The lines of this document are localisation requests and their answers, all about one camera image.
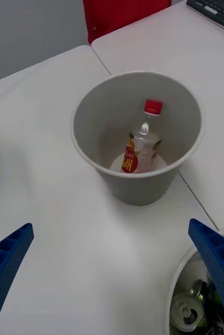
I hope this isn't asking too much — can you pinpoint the red chair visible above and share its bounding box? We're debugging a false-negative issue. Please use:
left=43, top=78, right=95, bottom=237
left=82, top=0, right=172, bottom=44

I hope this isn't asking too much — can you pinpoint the dark keyboard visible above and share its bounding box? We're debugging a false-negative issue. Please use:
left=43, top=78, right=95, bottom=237
left=186, top=0, right=224, bottom=35

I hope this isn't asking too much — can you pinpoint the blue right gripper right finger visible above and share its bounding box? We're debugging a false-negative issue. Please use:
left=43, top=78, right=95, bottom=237
left=188, top=218, right=224, bottom=335

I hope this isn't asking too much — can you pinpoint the drink can with silver top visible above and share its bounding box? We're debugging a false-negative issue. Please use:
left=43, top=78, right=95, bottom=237
left=170, top=292, right=206, bottom=332

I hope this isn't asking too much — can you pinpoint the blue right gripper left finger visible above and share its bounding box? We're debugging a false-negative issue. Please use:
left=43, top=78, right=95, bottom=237
left=0, top=222, right=35, bottom=335

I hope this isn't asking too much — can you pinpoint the grey plastic waste bin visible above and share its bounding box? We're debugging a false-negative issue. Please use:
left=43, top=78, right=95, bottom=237
left=70, top=70, right=206, bottom=207

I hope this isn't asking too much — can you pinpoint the pale plastic waste bin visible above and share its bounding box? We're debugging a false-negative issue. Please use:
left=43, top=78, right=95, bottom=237
left=165, top=226, right=224, bottom=335

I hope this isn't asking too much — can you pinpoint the clear bottle with red cap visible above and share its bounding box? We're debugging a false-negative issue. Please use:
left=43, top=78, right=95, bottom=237
left=120, top=99, right=163, bottom=174

